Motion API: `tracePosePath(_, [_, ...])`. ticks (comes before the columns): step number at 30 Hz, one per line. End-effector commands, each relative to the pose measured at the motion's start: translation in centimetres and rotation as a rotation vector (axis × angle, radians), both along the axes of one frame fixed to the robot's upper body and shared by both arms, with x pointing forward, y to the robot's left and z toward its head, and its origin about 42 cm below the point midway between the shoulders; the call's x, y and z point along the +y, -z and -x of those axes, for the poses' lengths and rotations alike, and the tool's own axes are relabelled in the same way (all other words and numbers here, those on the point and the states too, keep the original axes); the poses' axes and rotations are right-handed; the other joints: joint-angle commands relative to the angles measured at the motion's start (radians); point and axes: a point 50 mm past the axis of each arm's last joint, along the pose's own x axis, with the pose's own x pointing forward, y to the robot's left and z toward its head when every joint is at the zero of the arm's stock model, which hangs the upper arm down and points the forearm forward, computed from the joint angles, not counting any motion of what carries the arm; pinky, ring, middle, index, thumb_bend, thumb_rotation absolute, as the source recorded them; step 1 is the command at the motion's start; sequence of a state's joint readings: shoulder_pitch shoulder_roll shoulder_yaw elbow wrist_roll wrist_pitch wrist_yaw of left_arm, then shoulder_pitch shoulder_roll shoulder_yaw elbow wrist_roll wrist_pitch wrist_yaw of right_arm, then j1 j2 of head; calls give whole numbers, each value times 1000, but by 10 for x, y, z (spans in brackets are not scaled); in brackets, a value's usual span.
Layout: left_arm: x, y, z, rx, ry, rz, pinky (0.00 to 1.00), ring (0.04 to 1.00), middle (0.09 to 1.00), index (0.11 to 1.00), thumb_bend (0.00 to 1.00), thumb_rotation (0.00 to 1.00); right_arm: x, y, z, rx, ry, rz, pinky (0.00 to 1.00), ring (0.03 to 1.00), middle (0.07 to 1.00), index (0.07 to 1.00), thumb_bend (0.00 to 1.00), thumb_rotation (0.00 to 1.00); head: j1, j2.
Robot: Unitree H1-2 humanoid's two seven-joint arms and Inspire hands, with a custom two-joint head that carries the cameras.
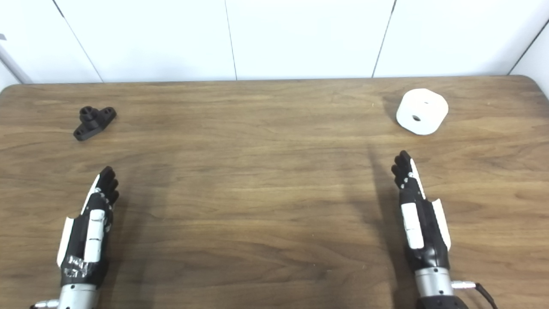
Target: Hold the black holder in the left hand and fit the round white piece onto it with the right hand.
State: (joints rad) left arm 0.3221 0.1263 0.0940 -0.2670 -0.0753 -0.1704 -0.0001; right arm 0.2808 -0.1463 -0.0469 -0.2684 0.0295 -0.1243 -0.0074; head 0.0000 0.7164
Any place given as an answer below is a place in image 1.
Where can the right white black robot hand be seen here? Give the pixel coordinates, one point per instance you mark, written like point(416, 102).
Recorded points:
point(422, 227)

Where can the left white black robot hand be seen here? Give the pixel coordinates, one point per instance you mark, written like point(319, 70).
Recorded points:
point(93, 234)

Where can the black plastic holder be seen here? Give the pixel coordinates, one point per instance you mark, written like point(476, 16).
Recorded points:
point(92, 123)

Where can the round white plastic piece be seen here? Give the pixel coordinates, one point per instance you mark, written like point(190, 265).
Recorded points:
point(422, 109)

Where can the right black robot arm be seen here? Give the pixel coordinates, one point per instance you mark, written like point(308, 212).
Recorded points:
point(434, 285)

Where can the grey wall corner post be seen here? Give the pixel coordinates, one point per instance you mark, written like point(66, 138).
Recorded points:
point(13, 64)

